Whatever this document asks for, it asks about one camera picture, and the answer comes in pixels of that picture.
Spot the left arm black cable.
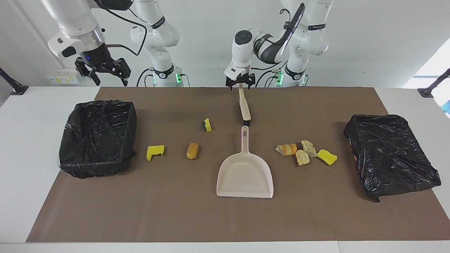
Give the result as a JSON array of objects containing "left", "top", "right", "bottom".
[{"left": 258, "top": 3, "right": 306, "bottom": 71}]

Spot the left arm base cable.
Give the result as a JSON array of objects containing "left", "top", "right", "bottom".
[{"left": 255, "top": 69, "right": 282, "bottom": 87}]

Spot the notched yellow sponge piece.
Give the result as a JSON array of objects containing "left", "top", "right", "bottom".
[{"left": 146, "top": 145, "right": 165, "bottom": 162}]

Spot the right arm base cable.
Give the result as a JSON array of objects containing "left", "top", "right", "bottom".
[{"left": 136, "top": 68, "right": 156, "bottom": 87}]

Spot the white blue package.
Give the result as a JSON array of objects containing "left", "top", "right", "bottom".
[{"left": 432, "top": 83, "right": 450, "bottom": 118}]

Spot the bin wrapped in black bag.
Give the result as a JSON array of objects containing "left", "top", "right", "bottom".
[{"left": 343, "top": 114, "right": 442, "bottom": 203}]

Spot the yellowish pale bread piece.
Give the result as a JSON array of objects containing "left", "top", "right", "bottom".
[{"left": 295, "top": 150, "right": 310, "bottom": 167}]

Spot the brown paper table mat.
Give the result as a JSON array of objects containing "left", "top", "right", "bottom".
[{"left": 26, "top": 87, "right": 450, "bottom": 243}]

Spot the black camera stand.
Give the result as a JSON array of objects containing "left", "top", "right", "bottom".
[
  {"left": 418, "top": 69, "right": 450, "bottom": 98},
  {"left": 0, "top": 67, "right": 28, "bottom": 95}
]

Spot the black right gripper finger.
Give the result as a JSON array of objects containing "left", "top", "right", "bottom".
[
  {"left": 75, "top": 58, "right": 101, "bottom": 86},
  {"left": 112, "top": 58, "right": 132, "bottom": 87}
]

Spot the yellow sponge wedge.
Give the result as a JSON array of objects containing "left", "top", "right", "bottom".
[{"left": 317, "top": 149, "right": 338, "bottom": 166}]

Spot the greyish pale bread piece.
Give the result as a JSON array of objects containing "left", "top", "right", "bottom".
[{"left": 301, "top": 140, "right": 318, "bottom": 158}]

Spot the white wall socket box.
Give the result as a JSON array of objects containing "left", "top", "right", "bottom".
[{"left": 46, "top": 67, "right": 82, "bottom": 85}]

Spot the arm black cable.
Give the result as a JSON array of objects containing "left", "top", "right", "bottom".
[
  {"left": 92, "top": 0, "right": 148, "bottom": 57},
  {"left": 258, "top": 3, "right": 306, "bottom": 71}
]

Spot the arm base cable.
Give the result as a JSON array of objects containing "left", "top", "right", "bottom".
[
  {"left": 136, "top": 68, "right": 156, "bottom": 87},
  {"left": 255, "top": 69, "right": 282, "bottom": 87}
]

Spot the beige brush with black bristles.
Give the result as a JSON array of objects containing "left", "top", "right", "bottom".
[{"left": 238, "top": 84, "right": 251, "bottom": 127}]

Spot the orange striped croissant piece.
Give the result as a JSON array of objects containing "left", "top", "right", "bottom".
[{"left": 275, "top": 143, "right": 298, "bottom": 157}]

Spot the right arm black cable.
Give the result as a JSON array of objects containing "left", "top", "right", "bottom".
[{"left": 92, "top": 0, "right": 148, "bottom": 57}]

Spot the open bin with black liner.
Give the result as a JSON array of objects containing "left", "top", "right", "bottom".
[{"left": 57, "top": 100, "right": 137, "bottom": 179}]

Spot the beige plastic dustpan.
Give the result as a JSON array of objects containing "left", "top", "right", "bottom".
[{"left": 216, "top": 125, "right": 274, "bottom": 199}]

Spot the brown bread roll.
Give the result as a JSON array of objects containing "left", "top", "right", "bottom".
[{"left": 186, "top": 142, "right": 199, "bottom": 160}]

